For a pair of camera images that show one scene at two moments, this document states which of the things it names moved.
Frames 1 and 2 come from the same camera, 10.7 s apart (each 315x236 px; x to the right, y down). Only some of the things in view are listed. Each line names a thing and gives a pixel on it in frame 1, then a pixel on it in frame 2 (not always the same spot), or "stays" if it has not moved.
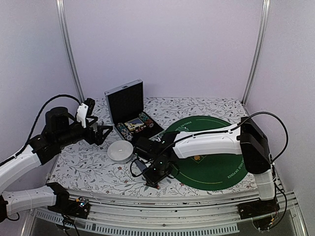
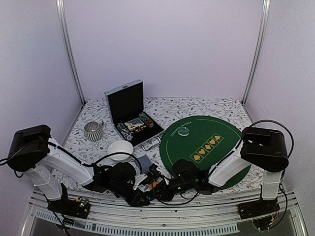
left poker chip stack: (124, 132) stays
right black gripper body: (160, 171) → (169, 194)
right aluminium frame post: (266, 14) stays
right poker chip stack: (146, 119) stays
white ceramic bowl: (120, 151) stays
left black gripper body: (90, 138) → (130, 199)
